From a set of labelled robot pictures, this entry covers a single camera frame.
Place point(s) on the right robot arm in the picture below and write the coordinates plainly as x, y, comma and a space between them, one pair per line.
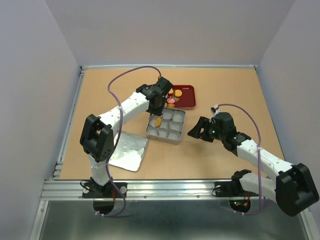
289, 185

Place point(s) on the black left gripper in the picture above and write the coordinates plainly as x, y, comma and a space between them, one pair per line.
159, 111

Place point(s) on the orange biscuit at tray edge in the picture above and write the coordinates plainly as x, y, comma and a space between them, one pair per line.
170, 105

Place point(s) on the red rectangular tray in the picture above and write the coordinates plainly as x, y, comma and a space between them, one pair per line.
187, 100

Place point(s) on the flower orange cookie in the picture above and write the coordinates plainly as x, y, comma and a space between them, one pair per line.
171, 92

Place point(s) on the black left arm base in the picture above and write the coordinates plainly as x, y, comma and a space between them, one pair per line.
92, 190

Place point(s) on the round orange cookie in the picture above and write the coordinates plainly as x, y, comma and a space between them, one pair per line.
178, 93

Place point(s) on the aluminium front rail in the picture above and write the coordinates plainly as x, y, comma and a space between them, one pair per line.
138, 190

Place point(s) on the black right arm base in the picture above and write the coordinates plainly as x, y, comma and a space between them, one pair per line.
231, 188

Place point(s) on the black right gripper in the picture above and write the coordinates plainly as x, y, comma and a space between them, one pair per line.
204, 123

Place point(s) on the pink round cookie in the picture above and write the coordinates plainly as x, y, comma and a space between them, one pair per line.
171, 101

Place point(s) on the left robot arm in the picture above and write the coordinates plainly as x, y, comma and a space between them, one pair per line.
99, 132

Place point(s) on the silver cookie tin with cups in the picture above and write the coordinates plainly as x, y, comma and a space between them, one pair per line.
171, 129

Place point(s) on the metal serving tongs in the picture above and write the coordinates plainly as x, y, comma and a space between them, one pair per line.
153, 117

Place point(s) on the silver tin lid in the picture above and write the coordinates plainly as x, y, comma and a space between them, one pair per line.
129, 152

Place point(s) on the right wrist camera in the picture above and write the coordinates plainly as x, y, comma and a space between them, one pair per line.
215, 110

